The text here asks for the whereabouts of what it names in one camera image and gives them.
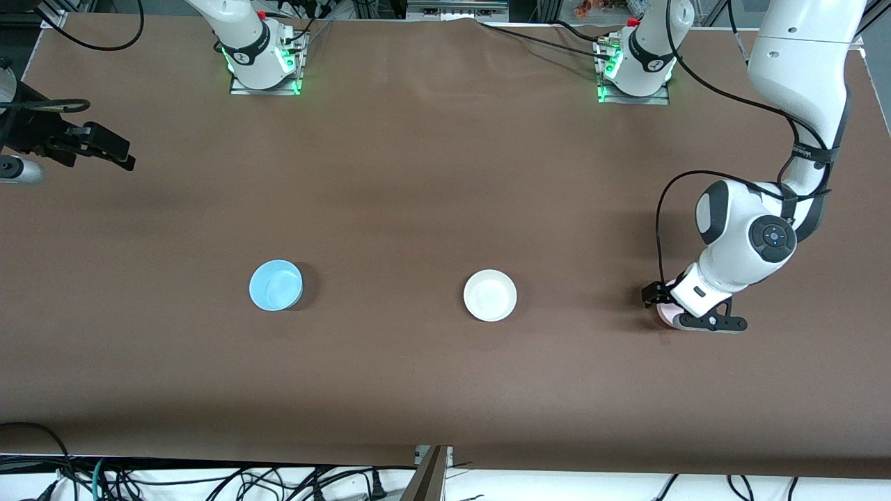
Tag pale pink bowl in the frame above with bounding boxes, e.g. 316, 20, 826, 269
654, 301, 687, 330

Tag light blue bowl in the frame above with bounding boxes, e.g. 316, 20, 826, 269
249, 259, 305, 312

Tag white bowl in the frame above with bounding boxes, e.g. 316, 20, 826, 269
463, 269, 518, 323

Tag brown table cover sheet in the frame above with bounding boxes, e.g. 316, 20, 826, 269
0, 13, 891, 479

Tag aluminium profile leg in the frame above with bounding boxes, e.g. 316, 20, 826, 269
402, 445, 450, 501

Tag colourful small objects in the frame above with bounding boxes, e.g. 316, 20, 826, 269
576, 0, 648, 18

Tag grey electronics box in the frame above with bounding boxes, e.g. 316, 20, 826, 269
407, 0, 509, 22

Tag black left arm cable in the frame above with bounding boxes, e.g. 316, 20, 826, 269
654, 0, 846, 286

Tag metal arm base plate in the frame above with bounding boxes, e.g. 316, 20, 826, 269
595, 35, 672, 106
230, 31, 307, 96

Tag thin black cable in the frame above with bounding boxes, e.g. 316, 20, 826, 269
278, 14, 333, 53

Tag silver corner bracket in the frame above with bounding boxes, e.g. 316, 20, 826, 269
415, 445, 455, 468

